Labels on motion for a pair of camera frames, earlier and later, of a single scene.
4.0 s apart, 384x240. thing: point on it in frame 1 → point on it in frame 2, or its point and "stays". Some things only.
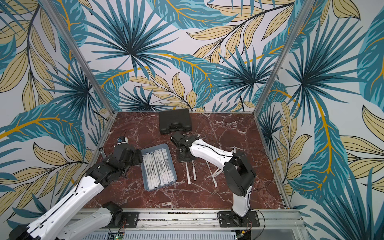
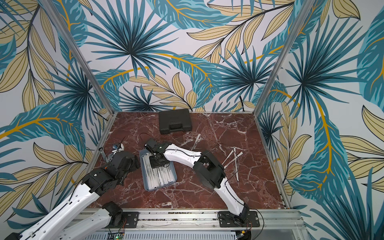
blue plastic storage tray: (158, 167) stays
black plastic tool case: (177, 120) stays
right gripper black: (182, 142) → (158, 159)
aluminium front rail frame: (280, 224) stays
